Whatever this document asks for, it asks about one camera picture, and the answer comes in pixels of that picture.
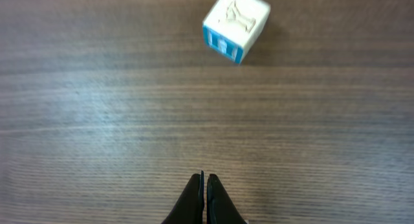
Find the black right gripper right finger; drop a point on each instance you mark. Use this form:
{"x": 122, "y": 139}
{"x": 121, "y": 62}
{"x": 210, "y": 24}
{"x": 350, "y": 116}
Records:
{"x": 220, "y": 208}

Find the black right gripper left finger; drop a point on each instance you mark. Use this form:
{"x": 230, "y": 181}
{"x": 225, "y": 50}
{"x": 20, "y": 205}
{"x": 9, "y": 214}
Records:
{"x": 190, "y": 205}

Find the blue sided wooden block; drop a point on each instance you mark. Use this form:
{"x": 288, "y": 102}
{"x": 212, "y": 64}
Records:
{"x": 231, "y": 27}

